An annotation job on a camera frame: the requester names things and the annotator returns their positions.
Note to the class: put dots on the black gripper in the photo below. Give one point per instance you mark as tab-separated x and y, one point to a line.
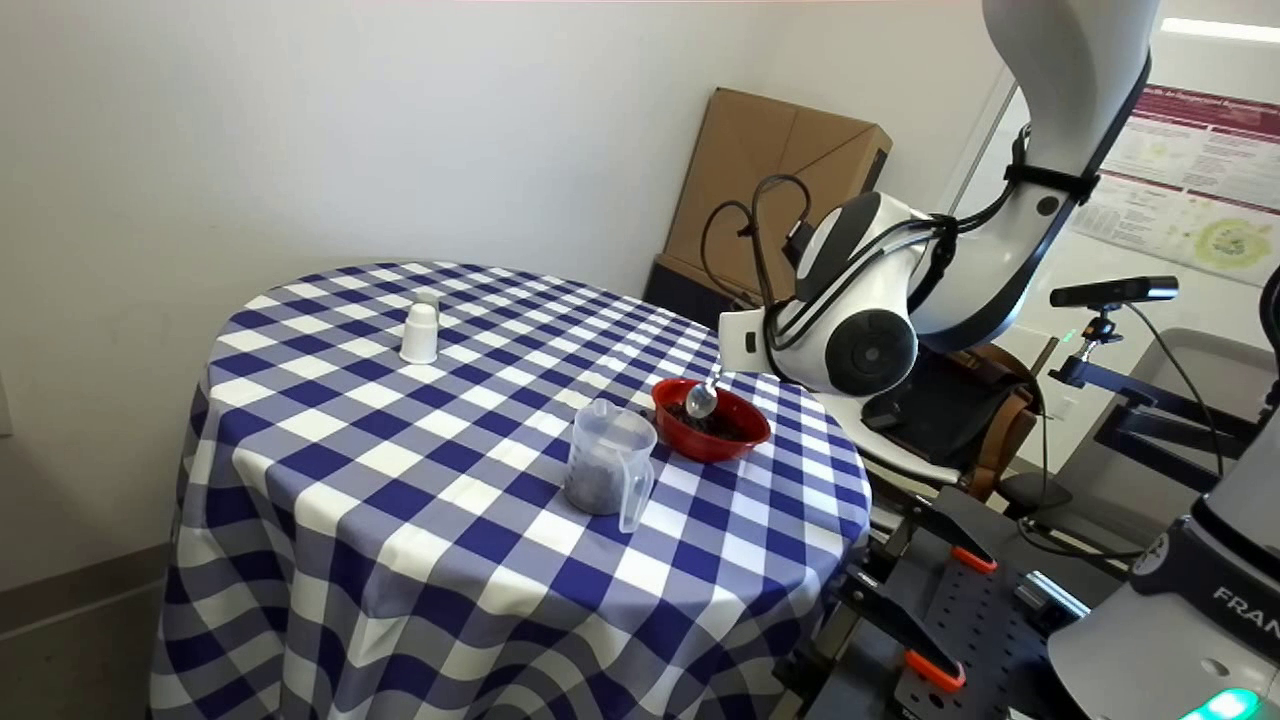
743	343

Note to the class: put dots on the red handled metal spoon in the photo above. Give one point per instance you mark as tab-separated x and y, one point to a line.
702	397

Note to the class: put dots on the robot base unit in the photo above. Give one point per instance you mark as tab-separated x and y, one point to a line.
1192	633

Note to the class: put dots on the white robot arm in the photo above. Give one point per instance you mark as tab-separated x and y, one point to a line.
879	282

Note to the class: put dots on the red plastic bowl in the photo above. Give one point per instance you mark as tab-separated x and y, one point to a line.
728	434

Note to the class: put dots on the brown cardboard box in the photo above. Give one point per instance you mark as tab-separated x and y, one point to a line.
755	174

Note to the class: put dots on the clear plastic measuring cup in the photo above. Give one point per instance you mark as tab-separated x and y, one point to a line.
611	459

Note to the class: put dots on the black brown bag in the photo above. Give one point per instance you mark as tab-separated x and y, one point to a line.
965	409

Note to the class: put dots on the black orange clamp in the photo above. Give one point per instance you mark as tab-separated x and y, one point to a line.
923	651

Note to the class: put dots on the small white plastic bottle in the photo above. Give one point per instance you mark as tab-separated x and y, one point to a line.
416	343

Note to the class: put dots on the blue white checkered tablecloth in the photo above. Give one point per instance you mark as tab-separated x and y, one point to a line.
367	538

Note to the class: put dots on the black camera on stand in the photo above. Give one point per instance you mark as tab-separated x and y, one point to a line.
1114	292

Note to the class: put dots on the wall poster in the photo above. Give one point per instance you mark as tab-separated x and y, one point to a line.
1197	182

